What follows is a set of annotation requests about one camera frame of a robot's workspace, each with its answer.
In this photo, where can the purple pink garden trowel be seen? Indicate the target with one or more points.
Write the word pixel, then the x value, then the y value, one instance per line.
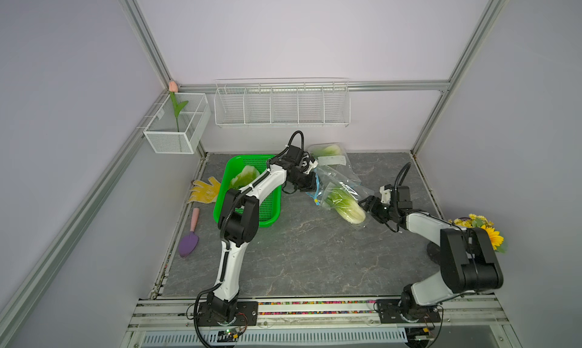
pixel 189 241

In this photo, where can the clear blue-zip zip-top bag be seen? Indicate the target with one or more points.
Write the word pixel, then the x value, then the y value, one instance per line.
pixel 328 178

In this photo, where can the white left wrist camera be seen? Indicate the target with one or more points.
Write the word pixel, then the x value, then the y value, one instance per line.
pixel 308 163

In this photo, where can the green plastic perforated basket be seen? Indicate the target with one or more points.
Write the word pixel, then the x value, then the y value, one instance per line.
pixel 269 210

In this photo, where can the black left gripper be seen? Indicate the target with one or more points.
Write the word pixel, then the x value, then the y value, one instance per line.
pixel 311 184

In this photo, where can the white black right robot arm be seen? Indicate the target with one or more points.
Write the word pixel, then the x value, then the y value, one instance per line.
pixel 468 262

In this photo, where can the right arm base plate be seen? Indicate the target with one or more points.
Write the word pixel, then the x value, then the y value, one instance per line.
pixel 394 311

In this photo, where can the white vented cable duct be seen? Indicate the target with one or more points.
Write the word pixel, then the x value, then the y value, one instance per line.
pixel 278 337

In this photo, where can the small white wire basket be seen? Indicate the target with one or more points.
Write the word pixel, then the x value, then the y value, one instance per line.
pixel 161 131

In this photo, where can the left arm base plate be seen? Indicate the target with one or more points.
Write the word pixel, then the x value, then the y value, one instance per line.
pixel 215 313

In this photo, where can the back zip-top bag with label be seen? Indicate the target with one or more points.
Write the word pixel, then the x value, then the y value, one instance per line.
pixel 332 160

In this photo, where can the long white wire shelf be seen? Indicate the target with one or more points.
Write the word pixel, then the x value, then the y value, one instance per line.
pixel 285 102

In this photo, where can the aluminium mounting rail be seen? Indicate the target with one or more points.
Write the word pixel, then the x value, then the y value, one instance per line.
pixel 325 312

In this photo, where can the pink artificial tulip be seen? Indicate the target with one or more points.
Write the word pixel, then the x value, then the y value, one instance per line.
pixel 177 106

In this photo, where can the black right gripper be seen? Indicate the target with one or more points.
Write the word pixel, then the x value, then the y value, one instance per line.
pixel 370 205

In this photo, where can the green chinese cabbage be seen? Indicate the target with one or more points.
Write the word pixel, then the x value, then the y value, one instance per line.
pixel 339 200
pixel 244 178

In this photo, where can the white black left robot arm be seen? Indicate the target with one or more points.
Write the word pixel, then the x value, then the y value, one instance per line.
pixel 239 219

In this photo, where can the yellow dotted work glove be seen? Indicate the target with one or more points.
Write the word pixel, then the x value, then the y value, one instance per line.
pixel 204 192

